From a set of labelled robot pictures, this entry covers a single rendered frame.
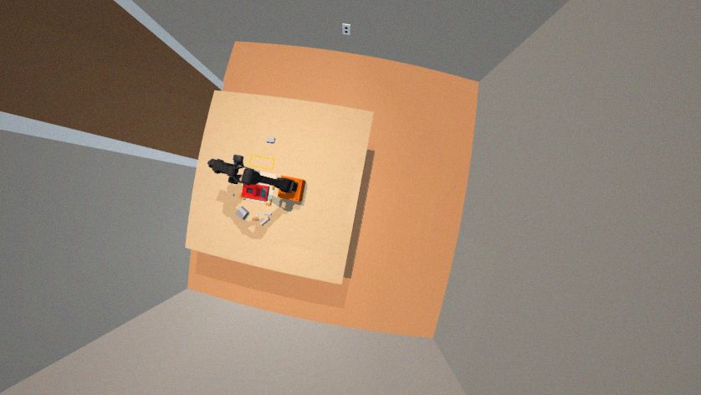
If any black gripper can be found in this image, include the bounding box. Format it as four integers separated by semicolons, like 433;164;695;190
228;154;243;184

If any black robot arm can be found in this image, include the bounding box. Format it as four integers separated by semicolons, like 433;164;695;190
207;158;299;193

